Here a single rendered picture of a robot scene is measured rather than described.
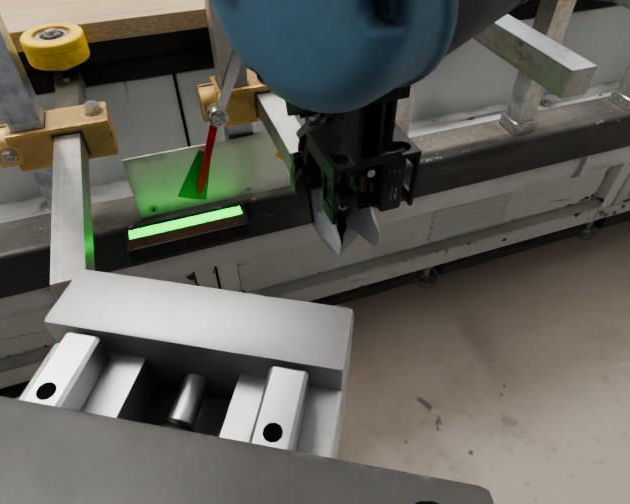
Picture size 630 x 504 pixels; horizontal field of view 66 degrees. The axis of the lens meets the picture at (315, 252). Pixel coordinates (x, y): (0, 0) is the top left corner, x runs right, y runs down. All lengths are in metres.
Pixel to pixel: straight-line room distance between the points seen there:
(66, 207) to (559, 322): 1.38
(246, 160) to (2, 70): 0.30
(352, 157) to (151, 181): 0.40
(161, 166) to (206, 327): 0.50
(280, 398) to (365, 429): 1.10
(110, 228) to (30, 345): 0.65
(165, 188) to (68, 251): 0.25
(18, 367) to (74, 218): 0.86
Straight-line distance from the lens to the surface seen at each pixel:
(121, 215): 0.76
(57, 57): 0.77
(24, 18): 0.89
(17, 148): 0.68
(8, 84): 0.65
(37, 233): 0.78
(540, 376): 1.48
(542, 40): 0.60
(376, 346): 1.41
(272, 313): 0.22
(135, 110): 0.91
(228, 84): 0.62
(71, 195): 0.56
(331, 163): 0.35
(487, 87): 1.17
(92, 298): 0.24
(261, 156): 0.72
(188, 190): 0.72
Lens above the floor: 1.17
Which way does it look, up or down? 46 degrees down
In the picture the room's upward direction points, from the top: straight up
